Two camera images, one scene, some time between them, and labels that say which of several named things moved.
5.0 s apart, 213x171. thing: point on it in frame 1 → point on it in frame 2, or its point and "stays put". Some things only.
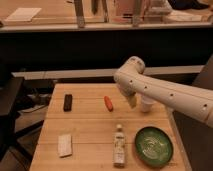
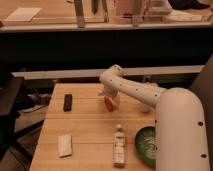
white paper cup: (146, 103) stays put
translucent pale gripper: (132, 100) → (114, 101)
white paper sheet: (23, 14) stays put
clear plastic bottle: (119, 147) stays put
